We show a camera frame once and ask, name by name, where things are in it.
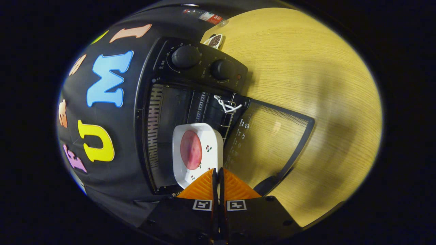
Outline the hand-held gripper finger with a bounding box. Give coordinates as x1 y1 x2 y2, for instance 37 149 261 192
138 168 218 244
218 167 302 243

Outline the divided dish with beans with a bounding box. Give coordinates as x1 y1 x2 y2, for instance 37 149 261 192
203 33 223 50

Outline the clear water bottle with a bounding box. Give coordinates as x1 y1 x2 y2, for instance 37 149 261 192
182 9 229 27

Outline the black toaster oven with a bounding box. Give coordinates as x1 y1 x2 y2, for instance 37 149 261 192
135 37 315 197

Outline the white square plate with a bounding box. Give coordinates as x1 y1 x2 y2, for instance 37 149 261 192
172 123 224 190

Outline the pink round meat slice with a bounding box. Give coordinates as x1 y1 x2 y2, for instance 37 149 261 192
180 130 203 170

